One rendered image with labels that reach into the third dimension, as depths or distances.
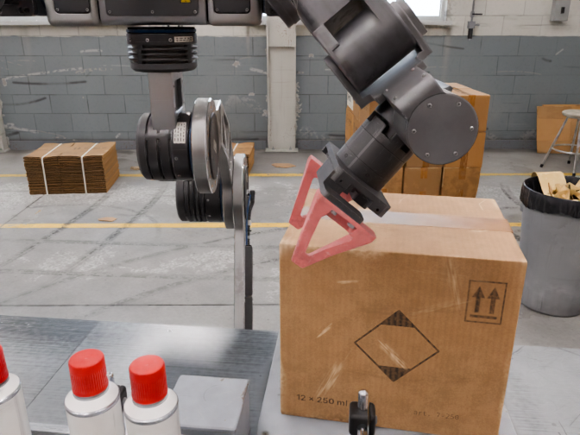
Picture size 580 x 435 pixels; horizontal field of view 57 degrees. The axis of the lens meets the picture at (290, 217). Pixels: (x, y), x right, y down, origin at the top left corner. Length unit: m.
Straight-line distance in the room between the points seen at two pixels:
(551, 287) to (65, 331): 2.33
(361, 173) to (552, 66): 6.11
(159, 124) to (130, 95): 5.09
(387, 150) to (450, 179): 3.49
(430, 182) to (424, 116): 3.52
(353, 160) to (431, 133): 0.10
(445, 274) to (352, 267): 0.11
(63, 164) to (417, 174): 2.83
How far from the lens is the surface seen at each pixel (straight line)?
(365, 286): 0.70
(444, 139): 0.45
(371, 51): 0.50
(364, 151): 0.51
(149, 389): 0.54
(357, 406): 0.66
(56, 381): 1.00
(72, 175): 4.83
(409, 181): 3.92
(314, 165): 0.59
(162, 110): 1.11
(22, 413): 0.65
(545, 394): 0.98
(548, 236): 2.82
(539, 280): 2.93
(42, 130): 6.60
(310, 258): 0.51
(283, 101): 5.93
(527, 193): 2.83
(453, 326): 0.72
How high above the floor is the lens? 1.39
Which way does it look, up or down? 20 degrees down
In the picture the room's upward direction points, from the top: straight up
